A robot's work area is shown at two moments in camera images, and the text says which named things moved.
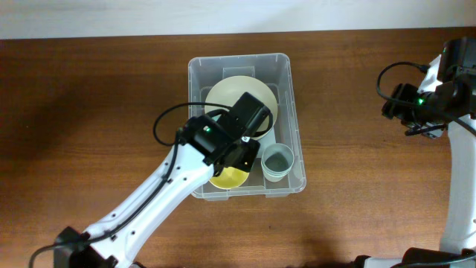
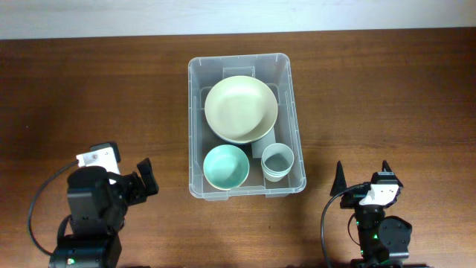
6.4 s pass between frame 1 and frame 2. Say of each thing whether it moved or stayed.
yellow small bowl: stayed
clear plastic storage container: stayed
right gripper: moved
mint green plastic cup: stayed
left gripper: moved
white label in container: stayed
